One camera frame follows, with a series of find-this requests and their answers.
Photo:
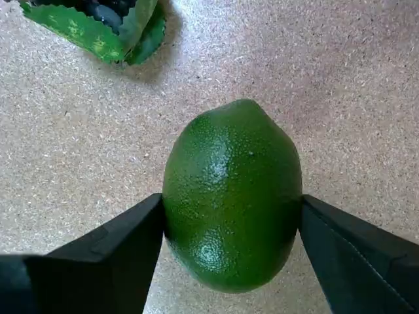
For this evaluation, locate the black toy grapes with leaf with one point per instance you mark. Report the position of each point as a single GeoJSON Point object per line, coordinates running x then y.
{"type": "Point", "coordinates": [82, 29]}

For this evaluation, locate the green toy lime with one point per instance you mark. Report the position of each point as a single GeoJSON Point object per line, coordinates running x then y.
{"type": "Point", "coordinates": [229, 196]}

